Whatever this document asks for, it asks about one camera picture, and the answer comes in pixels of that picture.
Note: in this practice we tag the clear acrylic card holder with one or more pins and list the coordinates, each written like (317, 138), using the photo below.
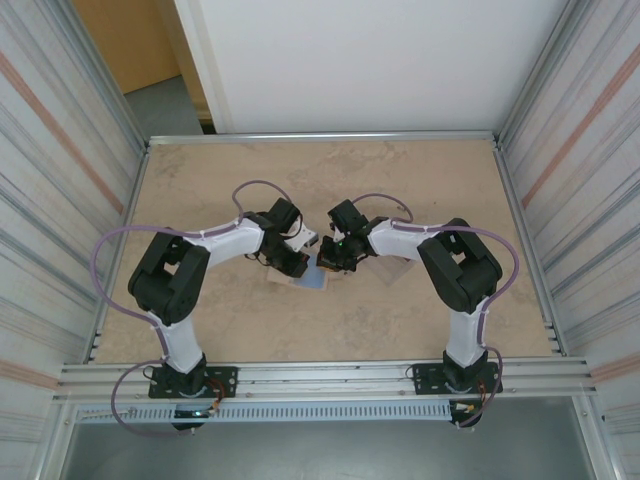
(392, 272)

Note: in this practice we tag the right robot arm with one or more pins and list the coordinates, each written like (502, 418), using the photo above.
(460, 270)

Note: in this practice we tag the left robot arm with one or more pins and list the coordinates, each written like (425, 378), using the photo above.
(165, 280)

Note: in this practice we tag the grey sheet metal shelf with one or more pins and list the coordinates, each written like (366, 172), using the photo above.
(325, 450)

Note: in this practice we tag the brown wooden door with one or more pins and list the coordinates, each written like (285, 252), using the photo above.
(130, 40)

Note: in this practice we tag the corrugated translucent side panel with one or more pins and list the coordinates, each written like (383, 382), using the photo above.
(50, 150)
(590, 150)

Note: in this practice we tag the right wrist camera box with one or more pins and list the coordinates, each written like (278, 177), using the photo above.
(339, 232)

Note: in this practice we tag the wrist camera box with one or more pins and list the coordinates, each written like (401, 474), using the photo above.
(300, 237)
(339, 232)

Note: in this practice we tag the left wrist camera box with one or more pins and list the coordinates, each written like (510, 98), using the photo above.
(300, 237)

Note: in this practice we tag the aluminium table end rail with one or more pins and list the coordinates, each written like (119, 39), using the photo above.
(325, 136)

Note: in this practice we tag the wide aluminium base rail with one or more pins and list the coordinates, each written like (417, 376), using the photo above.
(325, 385)

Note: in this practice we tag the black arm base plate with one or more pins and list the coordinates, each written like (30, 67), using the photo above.
(225, 380)
(425, 380)

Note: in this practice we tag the white door frame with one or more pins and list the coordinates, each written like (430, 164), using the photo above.
(210, 75)

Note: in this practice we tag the aluminium frame post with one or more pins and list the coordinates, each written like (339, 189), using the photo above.
(537, 75)
(107, 85)

